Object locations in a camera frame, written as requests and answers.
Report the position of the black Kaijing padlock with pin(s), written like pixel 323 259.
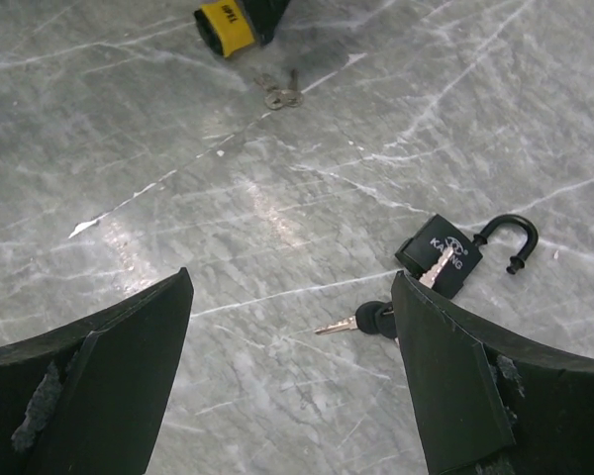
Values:
pixel 419 253

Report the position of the yellow padlock keys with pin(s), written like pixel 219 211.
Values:
pixel 277 97

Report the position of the yellow padlock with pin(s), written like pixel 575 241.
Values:
pixel 223 27

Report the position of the black padlock keys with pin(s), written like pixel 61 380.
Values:
pixel 375 317

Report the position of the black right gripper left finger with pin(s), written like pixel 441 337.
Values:
pixel 89 397

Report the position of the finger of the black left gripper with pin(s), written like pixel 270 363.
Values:
pixel 264 17

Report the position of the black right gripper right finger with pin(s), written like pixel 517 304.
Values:
pixel 488 400

